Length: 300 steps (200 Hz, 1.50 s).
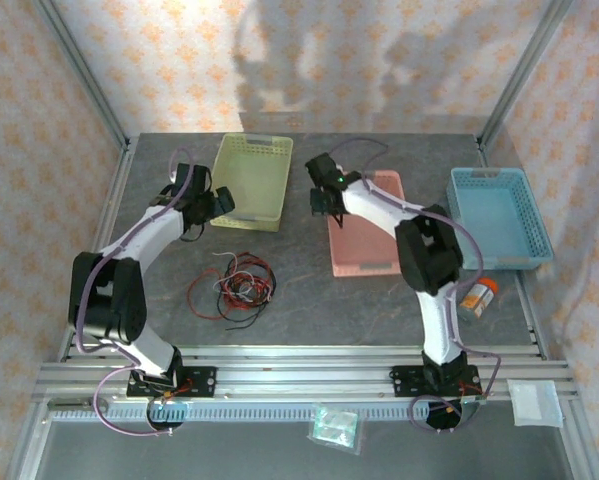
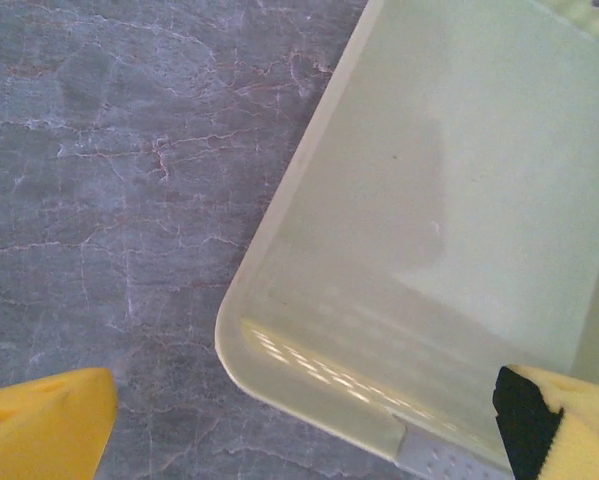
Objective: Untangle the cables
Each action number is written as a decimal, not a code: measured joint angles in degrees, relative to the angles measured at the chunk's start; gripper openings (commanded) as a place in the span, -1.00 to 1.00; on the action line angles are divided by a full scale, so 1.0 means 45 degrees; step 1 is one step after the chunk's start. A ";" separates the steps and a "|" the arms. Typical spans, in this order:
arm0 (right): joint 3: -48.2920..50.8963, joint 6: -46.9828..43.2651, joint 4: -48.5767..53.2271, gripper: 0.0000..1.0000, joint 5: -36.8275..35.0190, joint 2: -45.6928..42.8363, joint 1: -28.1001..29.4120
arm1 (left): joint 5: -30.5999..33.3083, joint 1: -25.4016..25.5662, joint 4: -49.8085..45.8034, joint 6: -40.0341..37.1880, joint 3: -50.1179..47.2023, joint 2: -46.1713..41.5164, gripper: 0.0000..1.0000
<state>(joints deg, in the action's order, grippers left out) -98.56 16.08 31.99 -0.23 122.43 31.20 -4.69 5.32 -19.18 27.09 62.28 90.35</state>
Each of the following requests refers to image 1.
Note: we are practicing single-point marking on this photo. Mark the blue plastic basket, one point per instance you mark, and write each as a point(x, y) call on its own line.
point(494, 215)

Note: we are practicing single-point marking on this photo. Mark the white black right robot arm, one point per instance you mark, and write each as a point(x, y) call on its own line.
point(374, 205)

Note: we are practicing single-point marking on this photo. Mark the aluminium frame leg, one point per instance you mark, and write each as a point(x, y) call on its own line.
point(584, 450)
point(26, 450)

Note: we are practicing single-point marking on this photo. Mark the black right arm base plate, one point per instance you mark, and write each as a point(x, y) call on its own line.
point(404, 382)

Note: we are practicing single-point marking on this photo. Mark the clear plastic bag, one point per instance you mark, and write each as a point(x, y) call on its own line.
point(336, 427)

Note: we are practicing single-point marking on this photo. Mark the green plastic basket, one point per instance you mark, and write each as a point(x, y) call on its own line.
point(251, 170)

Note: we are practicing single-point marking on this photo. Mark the bottle with orange cap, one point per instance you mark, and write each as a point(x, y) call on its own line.
point(479, 297)

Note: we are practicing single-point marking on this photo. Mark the white pouch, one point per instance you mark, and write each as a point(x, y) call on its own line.
point(534, 402)

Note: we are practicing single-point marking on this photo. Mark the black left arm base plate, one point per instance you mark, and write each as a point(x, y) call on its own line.
point(204, 382)

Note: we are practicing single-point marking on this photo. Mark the aluminium rail beam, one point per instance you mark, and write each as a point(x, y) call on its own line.
point(299, 375)

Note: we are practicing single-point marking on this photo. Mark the aluminium frame post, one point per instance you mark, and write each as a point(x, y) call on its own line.
point(524, 65)
point(79, 65)

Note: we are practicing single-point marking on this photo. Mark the pink plastic basket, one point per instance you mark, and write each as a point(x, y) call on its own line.
point(364, 250)

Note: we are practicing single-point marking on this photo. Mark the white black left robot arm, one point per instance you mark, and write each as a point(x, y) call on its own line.
point(144, 240)

